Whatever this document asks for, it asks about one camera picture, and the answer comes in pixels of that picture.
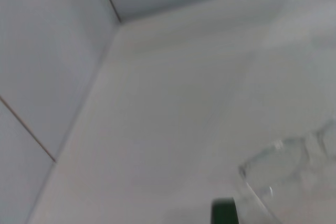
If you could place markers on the clear white glasses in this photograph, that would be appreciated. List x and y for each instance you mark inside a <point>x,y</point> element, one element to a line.
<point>258,195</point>

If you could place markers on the green glasses case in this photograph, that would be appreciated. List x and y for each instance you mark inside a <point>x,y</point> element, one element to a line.
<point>224,212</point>

